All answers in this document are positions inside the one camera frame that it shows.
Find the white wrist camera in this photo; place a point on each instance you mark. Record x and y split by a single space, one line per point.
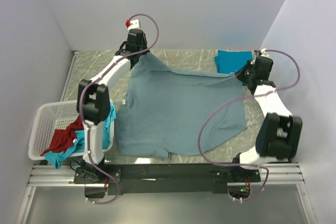
262 53
133 24

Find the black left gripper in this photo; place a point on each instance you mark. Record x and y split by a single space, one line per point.
139 54

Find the dark red t-shirt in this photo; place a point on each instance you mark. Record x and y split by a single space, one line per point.
62 139

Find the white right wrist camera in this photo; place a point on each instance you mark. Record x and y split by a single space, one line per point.
262 53

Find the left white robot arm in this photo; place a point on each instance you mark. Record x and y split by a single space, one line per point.
93 102

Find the white plastic laundry basket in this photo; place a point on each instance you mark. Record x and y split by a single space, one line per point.
49 117

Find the grey-blue t-shirt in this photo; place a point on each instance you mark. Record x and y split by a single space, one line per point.
171 111

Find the black base crossbar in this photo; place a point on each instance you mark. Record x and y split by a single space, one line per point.
164 178

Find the aluminium frame rail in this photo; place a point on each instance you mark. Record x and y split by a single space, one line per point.
47 176

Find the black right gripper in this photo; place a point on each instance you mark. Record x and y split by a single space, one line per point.
244 74

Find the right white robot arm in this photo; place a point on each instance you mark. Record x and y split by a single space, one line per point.
279 135

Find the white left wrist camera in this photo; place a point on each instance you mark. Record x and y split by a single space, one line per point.
133 24

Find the teal t-shirt in basket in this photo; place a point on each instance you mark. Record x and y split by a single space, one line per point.
56 159

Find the folded teal t-shirt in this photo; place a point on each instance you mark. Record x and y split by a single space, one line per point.
228 62

